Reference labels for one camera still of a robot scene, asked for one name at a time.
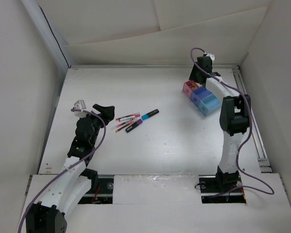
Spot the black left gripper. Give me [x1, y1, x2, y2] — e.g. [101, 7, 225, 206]
[81, 105, 113, 145]

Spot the orange gel pen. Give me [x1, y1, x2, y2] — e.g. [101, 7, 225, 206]
[115, 122, 134, 133]

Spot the purple cap black highlighter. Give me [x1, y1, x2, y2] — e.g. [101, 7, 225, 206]
[125, 119, 143, 133]

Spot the blue cap black highlighter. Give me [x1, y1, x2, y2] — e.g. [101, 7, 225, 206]
[141, 109, 159, 120]

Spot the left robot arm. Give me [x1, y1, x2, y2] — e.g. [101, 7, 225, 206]
[20, 100, 115, 233]

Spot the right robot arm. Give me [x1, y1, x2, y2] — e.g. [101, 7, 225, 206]
[189, 54, 250, 192]

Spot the pink gel pen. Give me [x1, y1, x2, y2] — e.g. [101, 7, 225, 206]
[112, 120, 132, 130]

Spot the white marker pink cap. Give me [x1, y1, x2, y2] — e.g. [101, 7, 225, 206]
[119, 116, 136, 122]

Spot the red gel pen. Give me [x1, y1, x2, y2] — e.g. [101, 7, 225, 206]
[115, 113, 140, 122]

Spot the pink storage bin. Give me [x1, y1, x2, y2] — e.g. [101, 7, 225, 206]
[182, 81, 201, 97]

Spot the dark blue storage bin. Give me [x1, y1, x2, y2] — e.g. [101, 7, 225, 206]
[190, 86, 212, 107]

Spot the light blue storage bin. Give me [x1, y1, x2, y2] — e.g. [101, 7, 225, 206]
[198, 94, 221, 117]

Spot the white foam board front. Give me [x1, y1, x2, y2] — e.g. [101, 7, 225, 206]
[16, 172, 291, 233]

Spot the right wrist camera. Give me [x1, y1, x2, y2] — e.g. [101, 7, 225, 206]
[204, 53, 215, 61]

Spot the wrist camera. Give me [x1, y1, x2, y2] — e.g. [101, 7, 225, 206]
[204, 53, 215, 61]
[73, 100, 86, 112]

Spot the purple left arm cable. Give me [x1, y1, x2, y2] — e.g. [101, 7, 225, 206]
[16, 108, 107, 233]

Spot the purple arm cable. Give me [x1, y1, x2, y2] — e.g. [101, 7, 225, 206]
[190, 47, 275, 199]
[16, 108, 107, 233]

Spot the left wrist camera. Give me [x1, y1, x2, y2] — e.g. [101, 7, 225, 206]
[73, 100, 86, 112]

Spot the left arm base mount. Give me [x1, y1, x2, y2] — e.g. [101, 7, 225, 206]
[78, 176, 114, 204]

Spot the aluminium rail right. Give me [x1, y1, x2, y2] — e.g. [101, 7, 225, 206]
[232, 65, 273, 173]

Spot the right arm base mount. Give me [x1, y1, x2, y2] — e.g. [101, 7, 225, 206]
[194, 175, 246, 204]

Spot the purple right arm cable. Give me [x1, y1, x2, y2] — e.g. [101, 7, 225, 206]
[190, 47, 275, 199]

